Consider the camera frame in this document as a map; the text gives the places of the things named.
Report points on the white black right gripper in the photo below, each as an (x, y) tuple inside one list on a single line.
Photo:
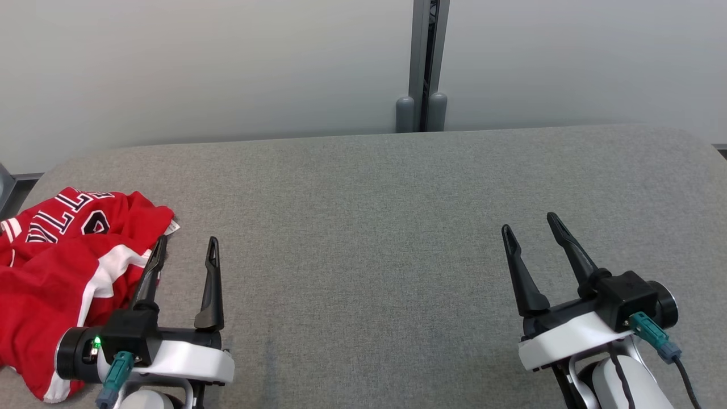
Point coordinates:
[(568, 338)]

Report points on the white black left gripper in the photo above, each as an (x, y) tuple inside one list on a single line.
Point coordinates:
[(187, 358)]

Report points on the red white basketball jersey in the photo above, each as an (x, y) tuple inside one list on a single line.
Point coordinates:
[(51, 284)]

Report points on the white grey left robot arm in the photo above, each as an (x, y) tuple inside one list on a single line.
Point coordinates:
[(145, 399)]

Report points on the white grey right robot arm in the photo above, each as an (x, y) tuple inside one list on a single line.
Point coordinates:
[(636, 383)]

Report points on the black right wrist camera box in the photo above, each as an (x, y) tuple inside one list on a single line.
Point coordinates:
[(625, 298)]

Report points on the grey metal partition post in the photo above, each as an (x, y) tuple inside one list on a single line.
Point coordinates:
[(423, 68)]

